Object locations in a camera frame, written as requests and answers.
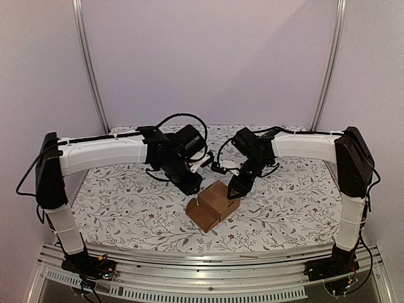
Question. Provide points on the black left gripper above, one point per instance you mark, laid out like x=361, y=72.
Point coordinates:
x=189, y=188

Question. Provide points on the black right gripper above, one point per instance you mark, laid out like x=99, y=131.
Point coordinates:
x=241, y=180

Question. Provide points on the brown cardboard box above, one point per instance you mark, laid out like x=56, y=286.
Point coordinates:
x=211, y=206

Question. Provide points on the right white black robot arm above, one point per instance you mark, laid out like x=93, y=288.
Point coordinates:
x=347, y=150

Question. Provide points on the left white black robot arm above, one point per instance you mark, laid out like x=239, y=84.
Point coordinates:
x=178, y=155

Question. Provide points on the floral patterned table mat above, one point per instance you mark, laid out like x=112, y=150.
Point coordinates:
x=297, y=205

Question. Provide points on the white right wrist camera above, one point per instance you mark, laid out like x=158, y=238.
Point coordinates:
x=225, y=166

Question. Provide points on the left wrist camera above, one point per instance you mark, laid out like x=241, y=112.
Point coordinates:
x=200, y=159

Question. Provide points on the aluminium front rail frame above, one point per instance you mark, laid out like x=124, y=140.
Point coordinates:
x=271, y=276

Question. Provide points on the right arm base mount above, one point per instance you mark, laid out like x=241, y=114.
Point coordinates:
x=339, y=263

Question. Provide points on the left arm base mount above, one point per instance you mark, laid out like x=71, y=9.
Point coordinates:
x=90, y=267

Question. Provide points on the left aluminium corner post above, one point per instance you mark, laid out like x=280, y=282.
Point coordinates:
x=79, y=20

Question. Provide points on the aluminium corner post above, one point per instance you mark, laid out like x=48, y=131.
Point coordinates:
x=79, y=20
x=341, y=6

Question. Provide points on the right aluminium corner post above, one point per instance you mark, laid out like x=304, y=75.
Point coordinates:
x=341, y=6

